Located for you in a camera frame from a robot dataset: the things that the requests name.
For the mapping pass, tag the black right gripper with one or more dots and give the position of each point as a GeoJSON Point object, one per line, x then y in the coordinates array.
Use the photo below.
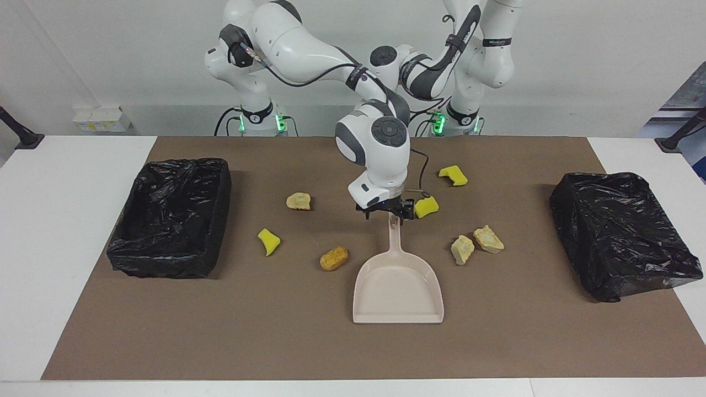
{"type": "Point", "coordinates": [389, 205]}

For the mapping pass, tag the yellow green scrub sponge piece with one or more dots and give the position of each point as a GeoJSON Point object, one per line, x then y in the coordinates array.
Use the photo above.
{"type": "Point", "coordinates": [455, 176]}
{"type": "Point", "coordinates": [428, 208]}

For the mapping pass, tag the orange brown bread roll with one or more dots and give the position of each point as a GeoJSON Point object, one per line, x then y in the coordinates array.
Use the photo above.
{"type": "Point", "coordinates": [333, 258]}

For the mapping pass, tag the beige plastic dustpan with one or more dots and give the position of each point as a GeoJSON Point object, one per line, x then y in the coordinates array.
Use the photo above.
{"type": "Point", "coordinates": [397, 292]}

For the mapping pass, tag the pale beige bread chunk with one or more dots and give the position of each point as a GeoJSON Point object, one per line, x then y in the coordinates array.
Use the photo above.
{"type": "Point", "coordinates": [462, 249]}
{"type": "Point", "coordinates": [298, 201]}

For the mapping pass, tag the beige orange bread chunk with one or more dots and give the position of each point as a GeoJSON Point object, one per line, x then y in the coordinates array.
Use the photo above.
{"type": "Point", "coordinates": [488, 239]}

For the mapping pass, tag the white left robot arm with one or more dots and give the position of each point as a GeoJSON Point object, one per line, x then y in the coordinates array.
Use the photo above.
{"type": "Point", "coordinates": [496, 55]}

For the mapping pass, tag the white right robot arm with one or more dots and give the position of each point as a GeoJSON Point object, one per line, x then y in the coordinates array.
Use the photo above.
{"type": "Point", "coordinates": [380, 160]}

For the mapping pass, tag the open bin with black bag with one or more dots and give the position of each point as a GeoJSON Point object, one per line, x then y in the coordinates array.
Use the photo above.
{"type": "Point", "coordinates": [165, 220]}

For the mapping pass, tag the brown table mat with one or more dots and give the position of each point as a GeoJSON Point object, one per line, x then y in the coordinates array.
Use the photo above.
{"type": "Point", "coordinates": [276, 331]}

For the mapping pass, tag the box wrapped in black bag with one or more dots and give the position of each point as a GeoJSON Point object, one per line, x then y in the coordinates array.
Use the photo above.
{"type": "Point", "coordinates": [618, 231]}

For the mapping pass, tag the black table clamp stand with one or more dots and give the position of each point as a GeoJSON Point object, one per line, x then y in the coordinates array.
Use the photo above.
{"type": "Point", "coordinates": [25, 138]}
{"type": "Point", "coordinates": [670, 144]}

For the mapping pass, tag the grey blue background equipment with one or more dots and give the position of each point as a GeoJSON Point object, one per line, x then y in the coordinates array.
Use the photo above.
{"type": "Point", "coordinates": [689, 94]}

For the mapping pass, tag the white wall socket box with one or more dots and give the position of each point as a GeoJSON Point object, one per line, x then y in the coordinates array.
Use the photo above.
{"type": "Point", "coordinates": [102, 120]}

